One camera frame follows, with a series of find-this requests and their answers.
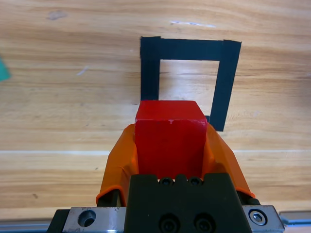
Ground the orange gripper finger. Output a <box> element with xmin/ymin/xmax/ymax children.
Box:
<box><xmin>201</xmin><ymin>122</ymin><xmax>256</xmax><ymax>199</ymax></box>
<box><xmin>95</xmin><ymin>123</ymin><xmax>139</xmax><ymax>208</ymax></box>

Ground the red wooden block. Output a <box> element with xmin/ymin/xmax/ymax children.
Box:
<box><xmin>134</xmin><ymin>100</ymin><xmax>208</xmax><ymax>179</ymax></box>

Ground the green wooden block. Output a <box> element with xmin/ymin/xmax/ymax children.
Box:
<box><xmin>0</xmin><ymin>57</ymin><xmax>12</xmax><ymax>83</ymax></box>

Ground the black tape square outline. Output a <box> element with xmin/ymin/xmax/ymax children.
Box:
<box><xmin>139</xmin><ymin>35</ymin><xmax>242</xmax><ymax>133</ymax></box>

